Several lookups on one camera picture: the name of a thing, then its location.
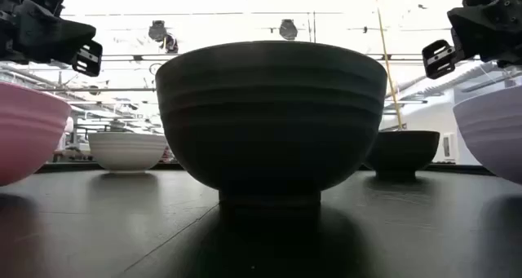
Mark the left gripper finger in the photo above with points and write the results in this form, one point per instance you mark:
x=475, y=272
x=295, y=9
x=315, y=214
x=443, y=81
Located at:
x=53, y=37

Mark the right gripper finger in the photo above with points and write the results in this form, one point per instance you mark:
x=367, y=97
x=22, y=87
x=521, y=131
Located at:
x=489, y=29

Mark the lavender ribbed bowl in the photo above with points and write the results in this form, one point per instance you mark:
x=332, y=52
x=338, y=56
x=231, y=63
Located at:
x=493, y=135

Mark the pink ribbed bowl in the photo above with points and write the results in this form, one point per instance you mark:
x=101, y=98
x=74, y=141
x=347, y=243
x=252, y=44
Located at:
x=28, y=135

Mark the dark grey ribbed bowl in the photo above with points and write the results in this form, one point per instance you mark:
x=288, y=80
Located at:
x=401, y=151
x=269, y=139

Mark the white ribbed bowl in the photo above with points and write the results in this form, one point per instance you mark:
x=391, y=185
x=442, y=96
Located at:
x=126, y=151

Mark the horizontal ceiling beam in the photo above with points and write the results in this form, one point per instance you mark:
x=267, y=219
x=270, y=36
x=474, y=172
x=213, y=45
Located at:
x=122, y=57

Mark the black aluminium table frame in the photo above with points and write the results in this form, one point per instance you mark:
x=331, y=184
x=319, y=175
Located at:
x=456, y=169

